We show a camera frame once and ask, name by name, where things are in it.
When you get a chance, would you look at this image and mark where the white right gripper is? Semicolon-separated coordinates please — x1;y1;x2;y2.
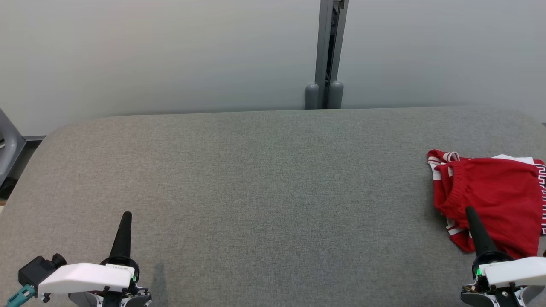
461;207;546;307

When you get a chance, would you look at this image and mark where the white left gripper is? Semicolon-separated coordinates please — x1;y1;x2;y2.
38;212;140;295

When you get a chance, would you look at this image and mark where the red Bulls 23 garment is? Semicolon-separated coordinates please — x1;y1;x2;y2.
434;157;546;259

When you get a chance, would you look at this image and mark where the red t-shirt with white sleeves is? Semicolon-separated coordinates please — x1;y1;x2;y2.
428;149;546;192

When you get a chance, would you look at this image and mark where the teal left camera connector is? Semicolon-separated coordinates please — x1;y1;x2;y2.
6;284;37;307

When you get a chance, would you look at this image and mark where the grey partition end frame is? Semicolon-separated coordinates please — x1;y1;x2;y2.
0;109;27;188

